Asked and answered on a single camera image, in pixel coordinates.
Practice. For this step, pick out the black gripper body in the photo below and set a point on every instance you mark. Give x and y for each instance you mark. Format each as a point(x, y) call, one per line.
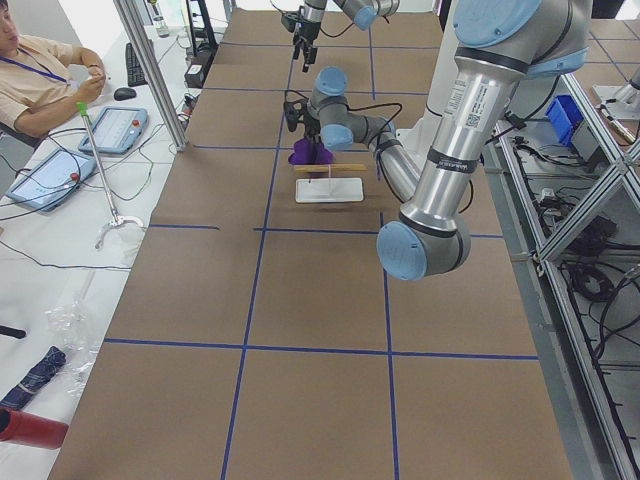
point(304, 33)
point(312, 128)

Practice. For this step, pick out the purple microfibre towel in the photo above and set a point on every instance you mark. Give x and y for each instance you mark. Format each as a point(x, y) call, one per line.
point(308, 152)

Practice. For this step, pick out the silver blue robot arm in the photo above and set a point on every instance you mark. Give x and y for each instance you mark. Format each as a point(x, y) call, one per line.
point(498, 44)
point(361, 14)

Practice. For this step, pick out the white towel rack stand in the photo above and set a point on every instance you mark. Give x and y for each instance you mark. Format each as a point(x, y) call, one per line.
point(330, 188)

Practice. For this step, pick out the black box white label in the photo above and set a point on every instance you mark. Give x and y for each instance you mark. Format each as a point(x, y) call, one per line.
point(194, 76)

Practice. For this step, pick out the black keyboard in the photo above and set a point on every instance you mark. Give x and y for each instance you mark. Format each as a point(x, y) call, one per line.
point(135, 73)

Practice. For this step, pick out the black computer mouse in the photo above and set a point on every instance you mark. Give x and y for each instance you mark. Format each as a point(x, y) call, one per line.
point(124, 93)

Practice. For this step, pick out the blue teach pendant far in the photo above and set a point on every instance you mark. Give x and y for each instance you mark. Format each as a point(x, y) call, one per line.
point(116, 129)

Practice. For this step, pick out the blue teach pendant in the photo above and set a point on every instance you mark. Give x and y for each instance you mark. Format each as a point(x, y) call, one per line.
point(116, 129)
point(52, 181)

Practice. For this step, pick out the metal reacher grabber tool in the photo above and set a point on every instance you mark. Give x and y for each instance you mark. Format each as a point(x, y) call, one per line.
point(117, 220)

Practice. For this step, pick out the blue plastic bin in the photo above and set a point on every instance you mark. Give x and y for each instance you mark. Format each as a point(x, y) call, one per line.
point(565, 117)

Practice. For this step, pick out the seated person beige shirt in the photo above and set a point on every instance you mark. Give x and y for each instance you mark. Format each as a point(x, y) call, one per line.
point(43, 80)

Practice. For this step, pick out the blue teach pendant near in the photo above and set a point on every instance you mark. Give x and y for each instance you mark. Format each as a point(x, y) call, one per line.
point(52, 181)

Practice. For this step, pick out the crumpled clear plastic wrap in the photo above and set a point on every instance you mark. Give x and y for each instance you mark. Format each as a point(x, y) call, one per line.
point(76, 335)

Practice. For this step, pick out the folded dark blue umbrella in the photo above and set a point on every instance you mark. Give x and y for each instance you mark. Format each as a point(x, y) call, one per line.
point(36, 379)

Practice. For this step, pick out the red cylinder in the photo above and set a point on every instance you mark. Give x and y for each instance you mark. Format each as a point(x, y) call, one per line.
point(27, 429)

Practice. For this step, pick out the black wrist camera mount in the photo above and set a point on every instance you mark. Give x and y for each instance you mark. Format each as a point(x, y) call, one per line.
point(290, 20)
point(294, 109)

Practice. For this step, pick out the aluminium frame post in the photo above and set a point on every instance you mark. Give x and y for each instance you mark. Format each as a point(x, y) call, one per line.
point(133, 26)

